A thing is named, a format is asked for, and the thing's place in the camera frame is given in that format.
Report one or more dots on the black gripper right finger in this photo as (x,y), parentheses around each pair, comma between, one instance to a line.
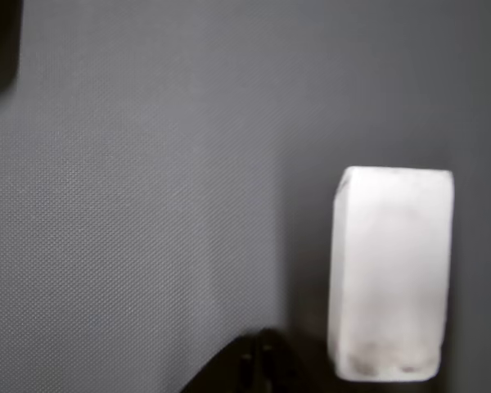
(276,368)

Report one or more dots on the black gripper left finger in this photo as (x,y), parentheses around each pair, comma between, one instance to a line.
(233,368)

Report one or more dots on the white rectangular block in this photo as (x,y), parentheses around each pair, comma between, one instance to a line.
(390,266)

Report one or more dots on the grey textured mat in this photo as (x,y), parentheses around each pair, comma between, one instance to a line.
(147,163)

